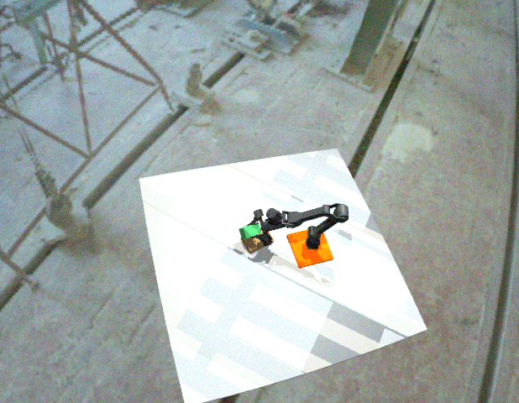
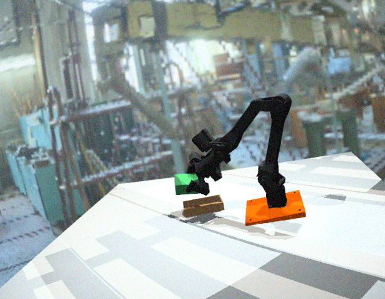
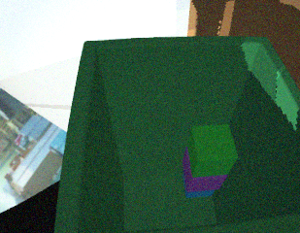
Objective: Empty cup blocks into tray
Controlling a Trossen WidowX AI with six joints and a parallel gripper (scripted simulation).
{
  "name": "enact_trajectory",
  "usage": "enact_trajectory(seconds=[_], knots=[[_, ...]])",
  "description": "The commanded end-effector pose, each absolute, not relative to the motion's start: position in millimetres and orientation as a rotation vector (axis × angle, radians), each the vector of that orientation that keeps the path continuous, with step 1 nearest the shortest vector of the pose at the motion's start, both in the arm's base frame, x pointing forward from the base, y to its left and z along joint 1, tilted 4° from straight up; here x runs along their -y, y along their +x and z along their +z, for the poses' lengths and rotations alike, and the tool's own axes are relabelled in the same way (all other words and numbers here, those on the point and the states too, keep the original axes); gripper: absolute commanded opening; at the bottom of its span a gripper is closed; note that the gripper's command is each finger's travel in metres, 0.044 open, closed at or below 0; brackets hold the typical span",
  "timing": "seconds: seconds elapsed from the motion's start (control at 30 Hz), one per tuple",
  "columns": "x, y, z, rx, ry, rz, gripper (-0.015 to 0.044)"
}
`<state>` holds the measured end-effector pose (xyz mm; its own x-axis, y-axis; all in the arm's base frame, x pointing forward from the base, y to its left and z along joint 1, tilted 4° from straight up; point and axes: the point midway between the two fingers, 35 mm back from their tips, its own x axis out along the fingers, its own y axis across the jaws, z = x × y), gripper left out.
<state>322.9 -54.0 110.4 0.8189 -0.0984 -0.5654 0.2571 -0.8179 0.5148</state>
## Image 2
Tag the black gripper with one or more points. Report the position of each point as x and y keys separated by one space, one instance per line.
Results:
x=202 y=168

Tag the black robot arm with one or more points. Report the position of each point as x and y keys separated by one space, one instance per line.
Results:
x=268 y=171

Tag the green open-top cup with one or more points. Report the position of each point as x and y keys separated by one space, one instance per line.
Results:
x=181 y=183

